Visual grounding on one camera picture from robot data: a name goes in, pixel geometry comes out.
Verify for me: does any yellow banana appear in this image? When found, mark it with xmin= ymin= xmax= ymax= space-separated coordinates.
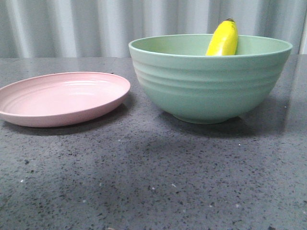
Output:
xmin=206 ymin=18 xmax=238 ymax=56

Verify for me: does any green ribbed bowl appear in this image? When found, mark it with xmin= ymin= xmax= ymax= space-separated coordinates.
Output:
xmin=129 ymin=34 xmax=292 ymax=124

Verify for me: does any pink plate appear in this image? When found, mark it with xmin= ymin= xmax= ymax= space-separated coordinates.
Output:
xmin=0 ymin=72 xmax=130 ymax=127

